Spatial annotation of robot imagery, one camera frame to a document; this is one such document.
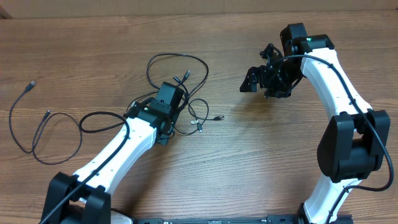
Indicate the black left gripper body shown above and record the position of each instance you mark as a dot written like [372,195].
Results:
[172,118]

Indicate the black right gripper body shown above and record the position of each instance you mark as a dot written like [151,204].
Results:
[278,79]

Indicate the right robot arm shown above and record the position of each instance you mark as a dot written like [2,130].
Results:
[354,142]

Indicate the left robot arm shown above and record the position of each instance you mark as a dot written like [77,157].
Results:
[85,196]

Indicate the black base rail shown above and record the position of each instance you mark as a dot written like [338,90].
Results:
[217,220]

